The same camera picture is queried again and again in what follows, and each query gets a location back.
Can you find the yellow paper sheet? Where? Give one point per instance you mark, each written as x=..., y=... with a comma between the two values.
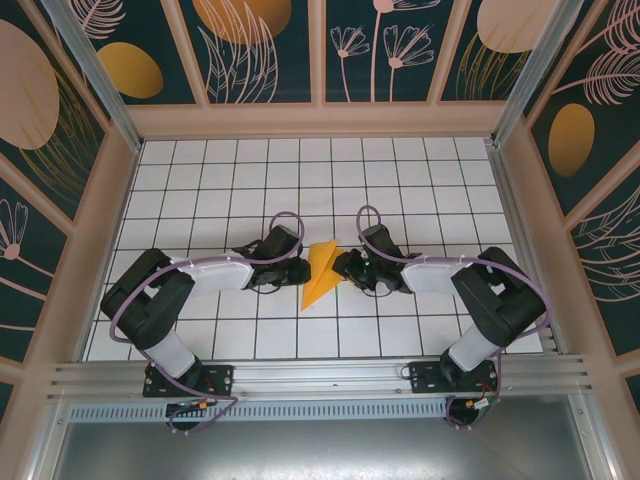
x=320, y=270

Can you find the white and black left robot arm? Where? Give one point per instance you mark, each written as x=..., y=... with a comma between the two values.
x=220, y=277

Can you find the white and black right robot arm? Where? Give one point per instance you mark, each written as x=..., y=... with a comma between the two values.
x=430, y=277

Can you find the grey metal sheet panel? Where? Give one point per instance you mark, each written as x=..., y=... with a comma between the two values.
x=320, y=450

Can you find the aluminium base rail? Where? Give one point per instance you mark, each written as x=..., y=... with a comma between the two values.
x=320, y=375

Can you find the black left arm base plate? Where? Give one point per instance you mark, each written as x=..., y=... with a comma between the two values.
x=220, y=377

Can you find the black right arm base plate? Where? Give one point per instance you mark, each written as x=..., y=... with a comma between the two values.
x=425, y=377

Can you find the aluminium side rail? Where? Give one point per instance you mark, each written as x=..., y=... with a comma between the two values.
x=512, y=200

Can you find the aluminium corner post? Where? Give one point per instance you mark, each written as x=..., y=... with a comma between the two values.
x=530, y=75
x=102, y=85

